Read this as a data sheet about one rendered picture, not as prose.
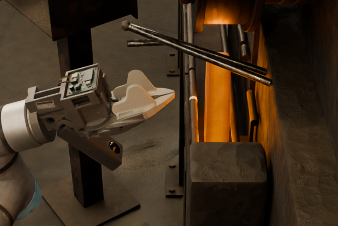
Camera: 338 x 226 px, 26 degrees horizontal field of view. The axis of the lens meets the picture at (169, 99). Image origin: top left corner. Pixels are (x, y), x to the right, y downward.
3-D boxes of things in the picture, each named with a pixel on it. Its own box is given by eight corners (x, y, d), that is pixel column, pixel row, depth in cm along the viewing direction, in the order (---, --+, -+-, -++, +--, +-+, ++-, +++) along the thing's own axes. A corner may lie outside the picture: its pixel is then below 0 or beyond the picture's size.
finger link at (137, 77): (164, 69, 105) (104, 84, 107) (177, 100, 109) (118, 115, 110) (164, 57, 108) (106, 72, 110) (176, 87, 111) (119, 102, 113)
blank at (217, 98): (229, 30, 110) (206, 29, 110) (232, 105, 99) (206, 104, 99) (224, 102, 121) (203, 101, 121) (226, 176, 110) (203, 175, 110)
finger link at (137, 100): (164, 82, 103) (102, 97, 105) (177, 113, 106) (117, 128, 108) (164, 69, 105) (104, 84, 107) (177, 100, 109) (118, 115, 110)
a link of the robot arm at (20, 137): (19, 161, 111) (27, 127, 118) (47, 155, 110) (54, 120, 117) (-3, 126, 107) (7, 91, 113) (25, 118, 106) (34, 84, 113)
